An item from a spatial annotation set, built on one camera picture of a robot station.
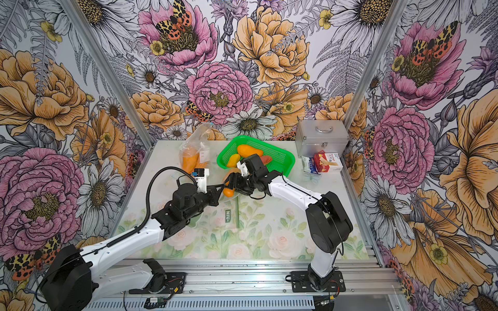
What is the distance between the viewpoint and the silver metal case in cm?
109

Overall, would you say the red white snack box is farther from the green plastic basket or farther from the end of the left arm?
the end of the left arm

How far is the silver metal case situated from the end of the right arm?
0.45 metres

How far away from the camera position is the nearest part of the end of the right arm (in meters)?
0.66

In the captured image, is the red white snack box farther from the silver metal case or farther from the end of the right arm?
the end of the right arm

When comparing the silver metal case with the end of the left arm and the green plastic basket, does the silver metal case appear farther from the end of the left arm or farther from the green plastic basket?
the end of the left arm
